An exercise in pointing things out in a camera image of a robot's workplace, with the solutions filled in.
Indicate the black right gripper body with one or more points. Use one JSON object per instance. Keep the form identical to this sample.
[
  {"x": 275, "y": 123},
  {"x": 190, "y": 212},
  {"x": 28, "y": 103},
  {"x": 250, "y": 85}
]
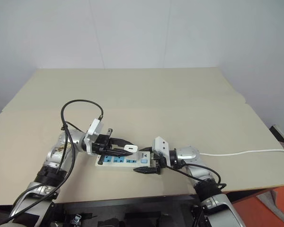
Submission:
[{"x": 157, "y": 163}]

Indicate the black frame under table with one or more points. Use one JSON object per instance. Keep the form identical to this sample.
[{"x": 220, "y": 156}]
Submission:
[{"x": 132, "y": 208}]

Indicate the small silver metal clip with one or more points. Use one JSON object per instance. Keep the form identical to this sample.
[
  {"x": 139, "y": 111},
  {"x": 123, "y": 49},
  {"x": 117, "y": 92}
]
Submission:
[{"x": 75, "y": 218}]

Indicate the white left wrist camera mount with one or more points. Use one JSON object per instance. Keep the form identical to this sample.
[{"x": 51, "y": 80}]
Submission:
[{"x": 94, "y": 128}]

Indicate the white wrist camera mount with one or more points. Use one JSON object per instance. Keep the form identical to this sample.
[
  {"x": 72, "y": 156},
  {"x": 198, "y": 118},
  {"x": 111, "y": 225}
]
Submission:
[
  {"x": 94, "y": 128},
  {"x": 161, "y": 144}
]

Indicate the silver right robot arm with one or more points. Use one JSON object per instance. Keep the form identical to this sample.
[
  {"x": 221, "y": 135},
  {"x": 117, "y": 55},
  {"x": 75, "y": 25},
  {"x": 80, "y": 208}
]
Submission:
[{"x": 203, "y": 173}]

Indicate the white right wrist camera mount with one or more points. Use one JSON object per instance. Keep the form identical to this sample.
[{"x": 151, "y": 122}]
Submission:
[{"x": 161, "y": 144}]

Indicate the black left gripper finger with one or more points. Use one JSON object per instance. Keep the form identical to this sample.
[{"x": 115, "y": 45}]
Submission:
[
  {"x": 119, "y": 141},
  {"x": 116, "y": 151}
]

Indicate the white charger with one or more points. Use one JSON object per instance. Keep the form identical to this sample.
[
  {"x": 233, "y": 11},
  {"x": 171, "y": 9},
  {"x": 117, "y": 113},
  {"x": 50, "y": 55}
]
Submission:
[{"x": 130, "y": 149}]

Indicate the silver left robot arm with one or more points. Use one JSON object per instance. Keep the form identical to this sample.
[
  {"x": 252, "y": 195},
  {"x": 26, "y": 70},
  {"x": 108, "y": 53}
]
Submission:
[{"x": 49, "y": 157}]

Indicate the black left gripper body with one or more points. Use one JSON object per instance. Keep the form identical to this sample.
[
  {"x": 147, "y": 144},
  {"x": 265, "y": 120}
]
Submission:
[{"x": 100, "y": 143}]

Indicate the grey felt mat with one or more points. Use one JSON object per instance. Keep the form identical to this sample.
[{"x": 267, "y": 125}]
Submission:
[{"x": 278, "y": 205}]

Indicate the black box with white edge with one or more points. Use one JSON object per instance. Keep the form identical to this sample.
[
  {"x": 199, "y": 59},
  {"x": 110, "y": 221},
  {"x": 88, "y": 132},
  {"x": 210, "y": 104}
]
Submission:
[{"x": 280, "y": 133}]

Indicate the white power strip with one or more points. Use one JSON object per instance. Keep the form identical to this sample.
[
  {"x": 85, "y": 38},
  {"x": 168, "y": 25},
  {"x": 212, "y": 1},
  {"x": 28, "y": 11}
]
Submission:
[{"x": 123, "y": 164}]

